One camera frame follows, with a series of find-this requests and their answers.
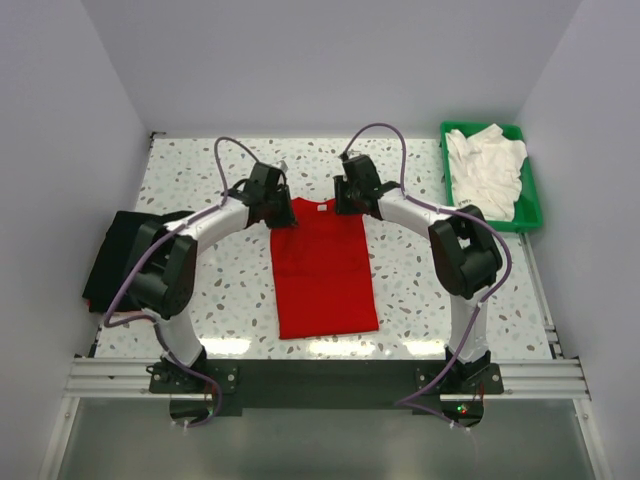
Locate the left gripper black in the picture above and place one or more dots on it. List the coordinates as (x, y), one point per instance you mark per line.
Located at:
(287, 219)

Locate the black folded t-shirt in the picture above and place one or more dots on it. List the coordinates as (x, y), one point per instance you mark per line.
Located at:
(109, 268)

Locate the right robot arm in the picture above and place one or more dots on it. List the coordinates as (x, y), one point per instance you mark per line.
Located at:
(465, 256)

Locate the white t-shirt in bin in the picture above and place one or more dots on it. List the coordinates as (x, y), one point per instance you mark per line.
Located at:
(485, 171)

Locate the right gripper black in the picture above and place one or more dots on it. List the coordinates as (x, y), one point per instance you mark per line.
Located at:
(341, 206)

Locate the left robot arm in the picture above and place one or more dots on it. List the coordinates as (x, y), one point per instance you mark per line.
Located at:
(162, 271)

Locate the aluminium frame rail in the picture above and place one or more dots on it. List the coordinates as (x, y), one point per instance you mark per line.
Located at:
(234, 313)

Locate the red t-shirt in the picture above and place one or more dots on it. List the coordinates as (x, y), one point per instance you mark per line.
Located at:
(322, 274)

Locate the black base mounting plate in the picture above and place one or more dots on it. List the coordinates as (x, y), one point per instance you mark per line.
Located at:
(335, 384)

